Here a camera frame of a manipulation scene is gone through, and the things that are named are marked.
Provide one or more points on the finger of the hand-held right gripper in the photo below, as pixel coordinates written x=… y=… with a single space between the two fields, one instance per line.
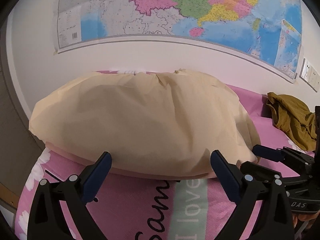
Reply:
x=265 y=152
x=257 y=171

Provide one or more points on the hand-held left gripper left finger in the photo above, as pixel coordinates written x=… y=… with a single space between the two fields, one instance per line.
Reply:
x=97 y=177

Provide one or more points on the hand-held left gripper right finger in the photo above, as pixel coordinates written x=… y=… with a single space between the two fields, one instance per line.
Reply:
x=225 y=177

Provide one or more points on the peach pink garment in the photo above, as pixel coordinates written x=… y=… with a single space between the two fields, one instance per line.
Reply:
x=75 y=158

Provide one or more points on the cream yellow shirt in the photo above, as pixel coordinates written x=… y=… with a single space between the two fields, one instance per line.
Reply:
x=137 y=117

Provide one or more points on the person's right hand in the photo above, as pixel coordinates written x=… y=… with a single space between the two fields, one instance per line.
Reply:
x=307 y=221

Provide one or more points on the olive brown garment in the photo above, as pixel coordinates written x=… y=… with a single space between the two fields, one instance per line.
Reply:
x=290 y=115

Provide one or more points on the pink printed bed sheet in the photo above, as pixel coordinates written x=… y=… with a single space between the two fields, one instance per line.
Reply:
x=137 y=205

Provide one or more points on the white wall socket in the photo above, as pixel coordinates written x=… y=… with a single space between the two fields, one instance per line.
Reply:
x=313 y=76
x=306 y=68

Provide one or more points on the colourful wall map poster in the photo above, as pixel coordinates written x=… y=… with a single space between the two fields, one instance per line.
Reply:
x=187 y=10

